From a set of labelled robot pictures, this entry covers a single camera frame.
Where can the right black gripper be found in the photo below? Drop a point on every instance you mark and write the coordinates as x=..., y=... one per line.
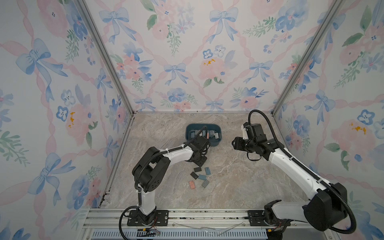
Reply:
x=237, y=144

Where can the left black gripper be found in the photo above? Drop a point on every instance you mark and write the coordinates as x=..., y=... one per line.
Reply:
x=204, y=159

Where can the black eraser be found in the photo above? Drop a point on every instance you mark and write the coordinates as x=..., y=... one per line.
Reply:
x=198, y=169
x=194, y=175

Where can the blue eraser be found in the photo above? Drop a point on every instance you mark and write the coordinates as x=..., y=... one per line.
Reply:
x=207, y=170

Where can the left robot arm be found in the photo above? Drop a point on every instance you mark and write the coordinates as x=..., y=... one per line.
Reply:
x=150, y=170

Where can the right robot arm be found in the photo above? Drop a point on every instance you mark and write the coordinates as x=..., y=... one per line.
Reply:
x=326, y=202

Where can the teal plastic storage box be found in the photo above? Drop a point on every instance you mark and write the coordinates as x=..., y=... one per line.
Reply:
x=210, y=127

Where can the grey-green eraser bottom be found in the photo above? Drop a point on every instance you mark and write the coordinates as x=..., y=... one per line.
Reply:
x=205, y=183

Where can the pink eraser bottom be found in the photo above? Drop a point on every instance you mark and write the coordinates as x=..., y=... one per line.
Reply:
x=192, y=185

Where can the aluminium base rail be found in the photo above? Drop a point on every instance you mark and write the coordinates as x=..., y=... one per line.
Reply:
x=183, y=224

